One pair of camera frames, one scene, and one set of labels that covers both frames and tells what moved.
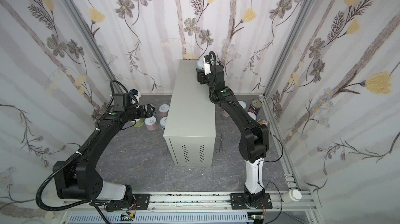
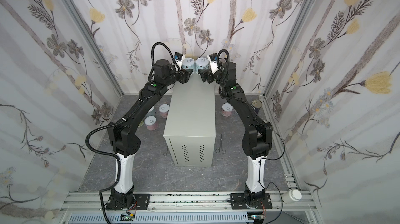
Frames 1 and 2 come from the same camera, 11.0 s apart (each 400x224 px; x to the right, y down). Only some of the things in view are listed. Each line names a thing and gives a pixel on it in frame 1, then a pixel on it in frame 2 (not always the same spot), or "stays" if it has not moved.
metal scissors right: [217, 150] stays
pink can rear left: [163, 109] stays
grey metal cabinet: [190, 128] stays
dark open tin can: [255, 106] stays
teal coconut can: [163, 122] -> [189, 63]
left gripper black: [150, 113] -> [184, 78]
